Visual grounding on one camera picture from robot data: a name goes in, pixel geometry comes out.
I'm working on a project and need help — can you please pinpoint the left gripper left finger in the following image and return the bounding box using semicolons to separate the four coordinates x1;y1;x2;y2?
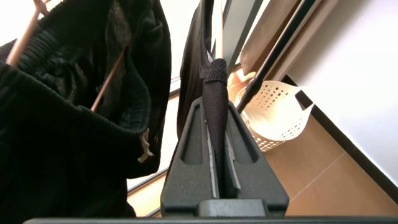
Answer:
159;96;221;217

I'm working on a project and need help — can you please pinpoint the black clothes rack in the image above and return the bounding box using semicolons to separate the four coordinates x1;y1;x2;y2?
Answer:
126;0;317;218

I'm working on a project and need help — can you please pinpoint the brown curtain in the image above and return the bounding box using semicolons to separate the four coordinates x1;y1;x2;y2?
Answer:
238;0;340;82

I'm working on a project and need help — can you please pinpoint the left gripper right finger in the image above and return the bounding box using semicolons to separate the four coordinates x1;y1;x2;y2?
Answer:
223;101;290;217

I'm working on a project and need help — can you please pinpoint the white laundry basket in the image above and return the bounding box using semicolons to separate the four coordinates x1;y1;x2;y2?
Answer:
233;80;315;153

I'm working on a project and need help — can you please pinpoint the black garment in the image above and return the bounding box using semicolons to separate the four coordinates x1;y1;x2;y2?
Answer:
176;0;230;200
0;0;173;224

